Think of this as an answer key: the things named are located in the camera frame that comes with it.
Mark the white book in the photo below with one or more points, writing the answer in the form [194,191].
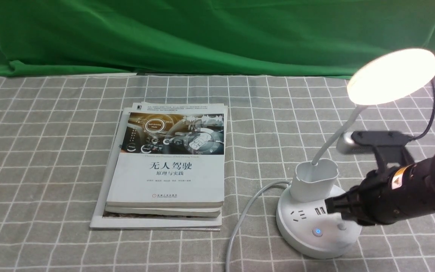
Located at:
[171,156]
[113,211]

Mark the green backdrop cloth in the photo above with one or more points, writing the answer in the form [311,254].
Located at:
[224,37]

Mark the white desk lamp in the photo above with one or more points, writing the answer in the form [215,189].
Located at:
[304,214]

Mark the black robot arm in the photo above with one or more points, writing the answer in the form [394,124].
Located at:
[388,196]

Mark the white top book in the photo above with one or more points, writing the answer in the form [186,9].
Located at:
[171,156]

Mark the bottom white magazine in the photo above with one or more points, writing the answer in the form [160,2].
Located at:
[100,222]

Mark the middle white book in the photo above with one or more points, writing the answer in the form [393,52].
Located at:
[113,211]

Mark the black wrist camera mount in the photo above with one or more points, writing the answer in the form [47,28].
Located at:
[386,146]

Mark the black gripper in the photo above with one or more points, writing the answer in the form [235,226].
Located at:
[400,194]

